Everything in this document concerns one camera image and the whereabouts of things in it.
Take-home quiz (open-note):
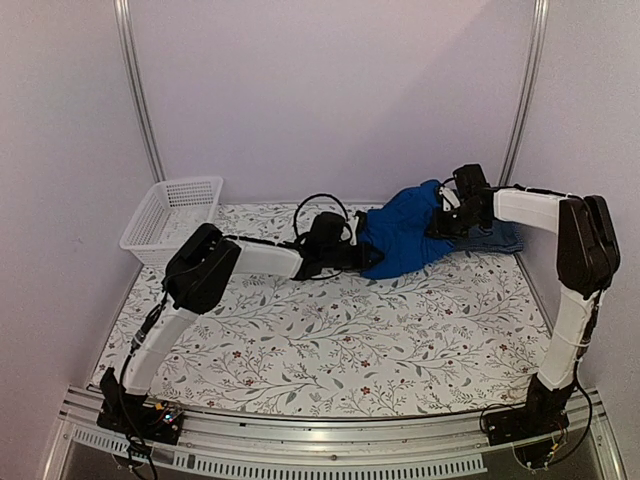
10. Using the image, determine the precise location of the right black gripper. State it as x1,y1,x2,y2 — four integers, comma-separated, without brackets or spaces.
428,202,489,240

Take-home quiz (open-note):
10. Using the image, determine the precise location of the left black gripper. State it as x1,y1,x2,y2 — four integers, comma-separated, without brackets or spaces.
323,241,385,271

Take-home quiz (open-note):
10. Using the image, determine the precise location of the dark teal t-shirt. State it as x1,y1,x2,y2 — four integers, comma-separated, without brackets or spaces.
453,221,524,254

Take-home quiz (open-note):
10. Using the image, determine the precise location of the bright blue garment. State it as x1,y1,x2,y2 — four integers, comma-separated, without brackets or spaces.
358,180,454,280

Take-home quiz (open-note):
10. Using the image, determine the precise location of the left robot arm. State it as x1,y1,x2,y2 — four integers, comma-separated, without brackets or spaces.
98,212,385,434

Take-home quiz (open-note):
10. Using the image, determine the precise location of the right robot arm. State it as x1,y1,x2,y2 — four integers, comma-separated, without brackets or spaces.
425,164,621,436

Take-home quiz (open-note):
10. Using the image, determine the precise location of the white plastic laundry basket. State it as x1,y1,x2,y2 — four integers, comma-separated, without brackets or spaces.
119,176,224,268

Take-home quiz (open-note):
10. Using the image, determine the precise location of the floral patterned table mat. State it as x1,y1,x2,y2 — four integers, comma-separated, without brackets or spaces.
94,201,569,419

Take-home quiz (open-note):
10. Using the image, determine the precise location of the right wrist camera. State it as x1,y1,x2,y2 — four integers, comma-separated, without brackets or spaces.
437,184,461,212

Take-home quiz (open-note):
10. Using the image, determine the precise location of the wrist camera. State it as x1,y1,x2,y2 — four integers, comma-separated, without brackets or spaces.
437,184,461,212
347,210,367,246

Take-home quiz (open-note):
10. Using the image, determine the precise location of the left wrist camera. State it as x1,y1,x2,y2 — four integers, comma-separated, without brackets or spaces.
347,210,367,246

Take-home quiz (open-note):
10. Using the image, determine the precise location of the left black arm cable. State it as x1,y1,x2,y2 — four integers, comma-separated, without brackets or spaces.
292,193,351,241

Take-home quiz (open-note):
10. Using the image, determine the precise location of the right aluminium frame post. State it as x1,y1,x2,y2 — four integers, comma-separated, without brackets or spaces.
498,0,550,186

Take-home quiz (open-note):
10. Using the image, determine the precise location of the aluminium frame post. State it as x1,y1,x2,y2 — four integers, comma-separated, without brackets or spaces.
498,0,550,186
113,0,166,182

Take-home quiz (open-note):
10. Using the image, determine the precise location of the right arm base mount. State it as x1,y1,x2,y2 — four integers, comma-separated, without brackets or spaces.
479,404,569,446

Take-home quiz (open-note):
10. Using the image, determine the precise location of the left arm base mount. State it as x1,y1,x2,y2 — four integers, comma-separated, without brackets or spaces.
96,398,184,445

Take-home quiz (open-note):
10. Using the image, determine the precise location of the left aluminium frame post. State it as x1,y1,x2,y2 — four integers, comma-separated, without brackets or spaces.
113,0,166,182

